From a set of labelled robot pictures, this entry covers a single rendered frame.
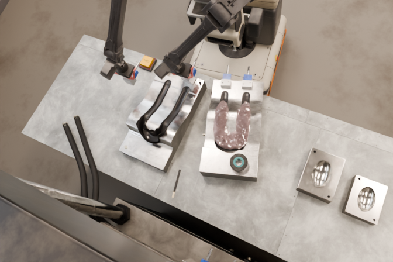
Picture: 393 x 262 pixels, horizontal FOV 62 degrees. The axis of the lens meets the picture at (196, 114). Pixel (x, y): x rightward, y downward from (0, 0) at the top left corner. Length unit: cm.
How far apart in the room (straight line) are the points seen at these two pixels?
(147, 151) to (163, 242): 43
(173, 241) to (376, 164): 99
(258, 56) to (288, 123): 89
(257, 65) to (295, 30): 64
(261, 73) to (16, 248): 210
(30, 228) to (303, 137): 140
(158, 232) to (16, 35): 268
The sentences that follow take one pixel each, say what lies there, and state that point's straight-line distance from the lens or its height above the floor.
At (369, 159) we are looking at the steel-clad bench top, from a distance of 171.
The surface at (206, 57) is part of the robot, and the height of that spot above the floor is 28.
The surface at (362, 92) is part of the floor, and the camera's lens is 275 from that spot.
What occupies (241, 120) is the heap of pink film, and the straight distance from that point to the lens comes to 158.
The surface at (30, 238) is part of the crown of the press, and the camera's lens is 46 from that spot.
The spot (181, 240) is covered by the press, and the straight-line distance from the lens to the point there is 164.
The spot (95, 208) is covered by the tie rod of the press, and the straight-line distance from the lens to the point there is 140.
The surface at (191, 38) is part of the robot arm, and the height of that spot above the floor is 135.
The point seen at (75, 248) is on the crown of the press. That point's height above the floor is 201.
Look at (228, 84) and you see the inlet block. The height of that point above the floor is 88.
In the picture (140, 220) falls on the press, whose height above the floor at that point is 79.
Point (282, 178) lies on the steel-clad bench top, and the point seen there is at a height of 80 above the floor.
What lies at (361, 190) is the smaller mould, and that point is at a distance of 162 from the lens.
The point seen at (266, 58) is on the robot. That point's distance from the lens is 246.
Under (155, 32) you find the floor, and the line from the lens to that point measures 308.
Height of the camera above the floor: 239
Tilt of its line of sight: 66 degrees down
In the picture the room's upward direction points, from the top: 24 degrees counter-clockwise
